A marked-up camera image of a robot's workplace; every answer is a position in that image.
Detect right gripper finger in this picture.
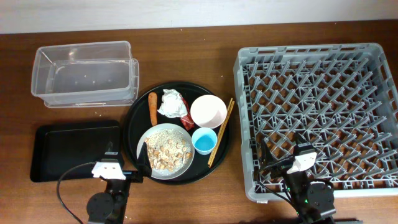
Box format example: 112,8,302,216
294,133,308,146
261,139,275,164

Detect grey plate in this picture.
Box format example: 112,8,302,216
136,123,195,180

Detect rice and nut leftovers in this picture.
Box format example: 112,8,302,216
144,129,193,173

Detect wooden chopstick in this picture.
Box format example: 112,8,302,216
209,100,236,169
207,98,234,167

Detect red snack wrapper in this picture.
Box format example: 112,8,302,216
180,98,195,131

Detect orange carrot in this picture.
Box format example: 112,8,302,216
148,92,157,126

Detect light blue cup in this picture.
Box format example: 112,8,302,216
192,128,218,156

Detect white tissue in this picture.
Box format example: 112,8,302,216
157,89,188,118

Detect pink bowl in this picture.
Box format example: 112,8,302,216
190,95,227,129

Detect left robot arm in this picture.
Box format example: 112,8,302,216
86,143,152,224

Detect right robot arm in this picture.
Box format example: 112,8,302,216
255,133,336,223

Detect grey dishwasher rack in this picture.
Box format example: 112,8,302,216
233,43,397,203

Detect black rectangular tray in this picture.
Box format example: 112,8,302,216
30,120,122,182

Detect round black tray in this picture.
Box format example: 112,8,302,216
123,82,233,185

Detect clear plastic bin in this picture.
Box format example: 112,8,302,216
31,40,139,108

